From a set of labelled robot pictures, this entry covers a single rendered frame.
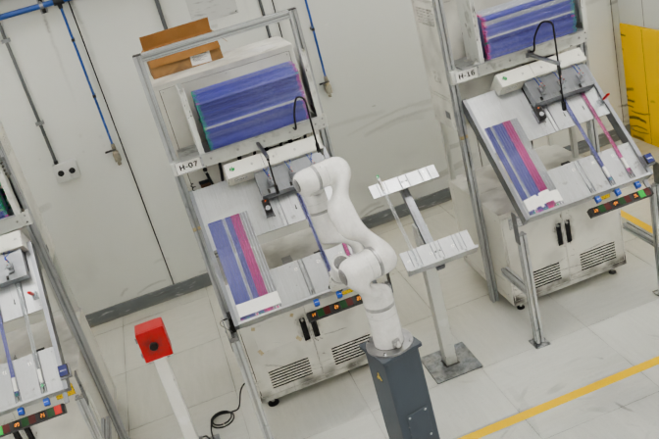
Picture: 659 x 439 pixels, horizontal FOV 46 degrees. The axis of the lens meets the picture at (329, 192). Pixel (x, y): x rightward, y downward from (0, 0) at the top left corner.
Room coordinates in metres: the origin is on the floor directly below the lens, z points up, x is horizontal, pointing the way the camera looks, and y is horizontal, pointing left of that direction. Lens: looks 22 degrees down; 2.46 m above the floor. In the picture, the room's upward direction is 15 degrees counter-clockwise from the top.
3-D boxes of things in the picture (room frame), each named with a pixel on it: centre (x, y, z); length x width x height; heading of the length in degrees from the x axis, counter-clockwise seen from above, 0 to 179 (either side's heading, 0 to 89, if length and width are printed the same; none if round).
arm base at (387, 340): (2.63, -0.07, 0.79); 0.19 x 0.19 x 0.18
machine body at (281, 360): (3.74, 0.33, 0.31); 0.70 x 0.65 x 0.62; 100
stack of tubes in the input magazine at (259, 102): (3.63, 0.25, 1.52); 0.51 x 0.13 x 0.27; 100
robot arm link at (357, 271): (2.62, -0.04, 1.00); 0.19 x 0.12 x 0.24; 113
